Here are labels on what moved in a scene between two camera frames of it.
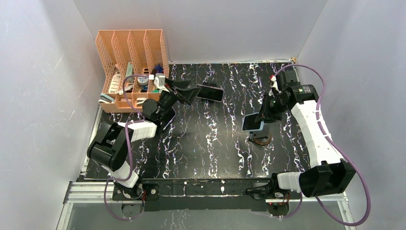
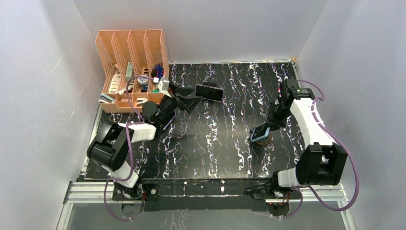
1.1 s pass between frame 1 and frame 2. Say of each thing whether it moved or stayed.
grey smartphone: stayed
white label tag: stayed
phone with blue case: moved
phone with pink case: stayed
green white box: stayed
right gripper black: moved
